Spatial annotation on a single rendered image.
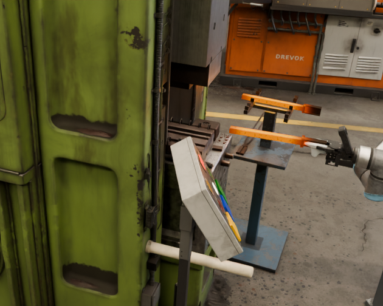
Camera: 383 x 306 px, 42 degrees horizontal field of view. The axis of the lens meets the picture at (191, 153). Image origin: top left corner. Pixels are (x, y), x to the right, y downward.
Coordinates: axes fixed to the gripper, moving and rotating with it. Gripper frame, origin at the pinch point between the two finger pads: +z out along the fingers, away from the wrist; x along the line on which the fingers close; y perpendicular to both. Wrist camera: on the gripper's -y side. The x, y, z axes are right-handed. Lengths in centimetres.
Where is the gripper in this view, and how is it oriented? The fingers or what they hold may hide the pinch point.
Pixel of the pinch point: (308, 141)
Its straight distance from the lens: 212.8
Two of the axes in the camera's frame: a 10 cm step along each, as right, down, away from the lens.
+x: 2.9, -4.5, 8.5
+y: -0.8, 8.7, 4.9
